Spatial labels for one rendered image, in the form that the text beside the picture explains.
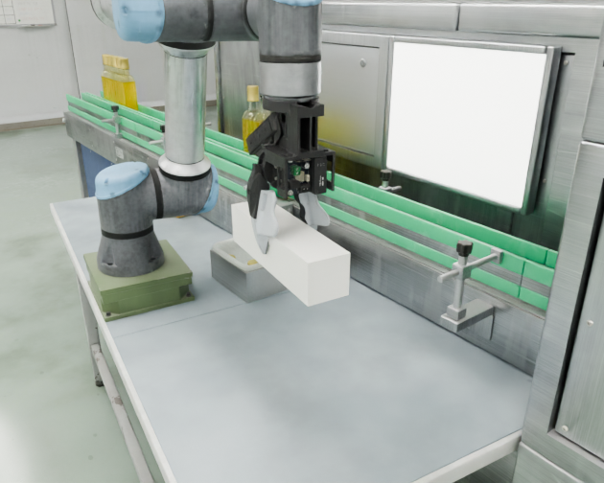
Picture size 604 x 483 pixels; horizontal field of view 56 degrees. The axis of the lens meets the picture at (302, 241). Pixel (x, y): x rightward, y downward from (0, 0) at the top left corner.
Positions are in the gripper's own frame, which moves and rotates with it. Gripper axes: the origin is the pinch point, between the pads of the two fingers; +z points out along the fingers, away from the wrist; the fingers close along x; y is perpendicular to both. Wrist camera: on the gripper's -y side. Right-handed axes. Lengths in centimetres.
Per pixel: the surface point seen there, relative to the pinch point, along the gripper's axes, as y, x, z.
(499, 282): 0, 46, 19
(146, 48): -686, 159, 29
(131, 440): -73, -14, 89
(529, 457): 23, 31, 36
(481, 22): -26, 60, -26
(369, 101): -58, 55, -6
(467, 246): 1.0, 35.1, 8.4
